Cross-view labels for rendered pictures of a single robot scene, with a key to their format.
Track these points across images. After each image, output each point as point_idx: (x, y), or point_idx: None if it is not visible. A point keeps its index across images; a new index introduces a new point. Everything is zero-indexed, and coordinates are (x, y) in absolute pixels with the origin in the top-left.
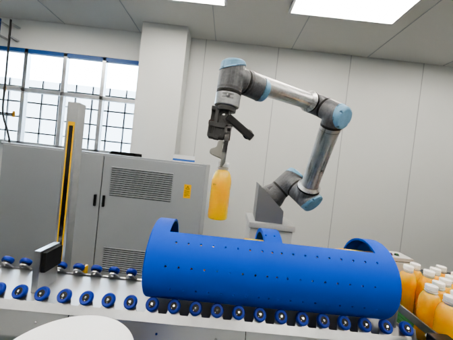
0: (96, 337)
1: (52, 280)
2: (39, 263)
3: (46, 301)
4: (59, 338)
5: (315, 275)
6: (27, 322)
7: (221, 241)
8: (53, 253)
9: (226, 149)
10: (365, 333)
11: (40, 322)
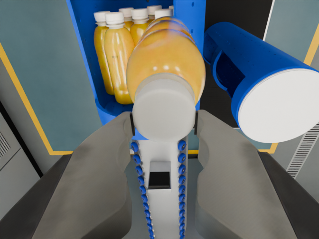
0: (266, 102)
1: (154, 162)
2: (171, 180)
3: (182, 151)
4: (264, 121)
5: None
6: (186, 148)
7: (184, 16)
8: (160, 182)
9: (281, 169)
10: None
11: (186, 142)
